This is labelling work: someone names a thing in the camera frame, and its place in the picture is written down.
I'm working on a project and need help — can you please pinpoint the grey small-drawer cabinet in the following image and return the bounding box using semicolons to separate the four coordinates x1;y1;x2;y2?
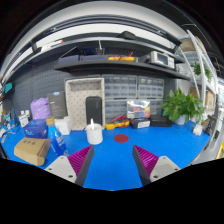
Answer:
103;74;138;100
104;98;164;123
137;76;165;100

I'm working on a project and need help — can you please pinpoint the flat black case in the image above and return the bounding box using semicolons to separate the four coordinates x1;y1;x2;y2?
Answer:
148;115;174;128

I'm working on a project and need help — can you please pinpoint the black box with white label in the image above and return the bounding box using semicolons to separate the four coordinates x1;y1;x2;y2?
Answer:
129;117;151;130

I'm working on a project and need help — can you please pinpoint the flat round red coaster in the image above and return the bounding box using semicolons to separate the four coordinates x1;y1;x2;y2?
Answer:
113;133;130;144

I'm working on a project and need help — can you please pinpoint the teal plastic holder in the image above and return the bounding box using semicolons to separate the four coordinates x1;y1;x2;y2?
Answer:
3;82;14;94

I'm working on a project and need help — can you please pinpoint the white metal rack unit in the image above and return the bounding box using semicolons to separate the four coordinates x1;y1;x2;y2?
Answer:
179;29;221;111

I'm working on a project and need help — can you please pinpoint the white perforated tray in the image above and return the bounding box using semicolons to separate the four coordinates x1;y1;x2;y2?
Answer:
64;77;106;131

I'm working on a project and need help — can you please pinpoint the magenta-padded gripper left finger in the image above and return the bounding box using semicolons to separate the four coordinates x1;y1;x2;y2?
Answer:
44;144;95;187

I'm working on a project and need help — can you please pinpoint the brown cardboard box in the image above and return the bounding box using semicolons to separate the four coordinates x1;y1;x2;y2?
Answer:
13;137;52;167

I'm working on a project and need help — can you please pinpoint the small white box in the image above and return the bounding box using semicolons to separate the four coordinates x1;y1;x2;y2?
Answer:
54;116;72;136

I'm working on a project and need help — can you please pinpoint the blue drink bottle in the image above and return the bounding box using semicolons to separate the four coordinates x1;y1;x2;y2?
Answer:
45;116;68;157

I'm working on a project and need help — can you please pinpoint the green potted plant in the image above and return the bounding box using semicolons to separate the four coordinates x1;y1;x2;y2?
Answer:
160;87;206;126

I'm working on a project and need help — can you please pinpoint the yellow multimeter with red leads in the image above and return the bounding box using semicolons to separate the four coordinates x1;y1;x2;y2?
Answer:
105;114;131;130

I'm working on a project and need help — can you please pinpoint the small white printed carton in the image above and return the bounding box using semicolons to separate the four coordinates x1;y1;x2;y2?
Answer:
18;113;30;128

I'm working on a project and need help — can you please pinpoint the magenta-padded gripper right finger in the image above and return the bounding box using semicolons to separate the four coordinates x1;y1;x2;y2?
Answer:
132;144;183;187

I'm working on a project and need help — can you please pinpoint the blue printed carton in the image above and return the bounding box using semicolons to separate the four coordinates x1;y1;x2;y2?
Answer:
22;119;49;139

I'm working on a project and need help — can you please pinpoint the clear organizer with coloured parts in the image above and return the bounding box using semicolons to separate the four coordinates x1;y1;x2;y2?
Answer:
126;99;152;120

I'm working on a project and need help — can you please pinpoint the black zip case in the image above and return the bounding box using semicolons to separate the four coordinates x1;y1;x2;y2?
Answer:
85;96;103;126

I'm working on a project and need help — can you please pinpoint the small white charger block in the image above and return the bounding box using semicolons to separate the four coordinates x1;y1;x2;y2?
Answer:
192;123;204;137

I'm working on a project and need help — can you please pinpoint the purple plastic bag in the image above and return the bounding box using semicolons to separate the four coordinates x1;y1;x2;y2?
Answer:
29;97;52;121

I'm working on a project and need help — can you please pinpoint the black wall shelf unit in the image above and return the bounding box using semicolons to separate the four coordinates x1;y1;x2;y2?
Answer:
53;31;191;81

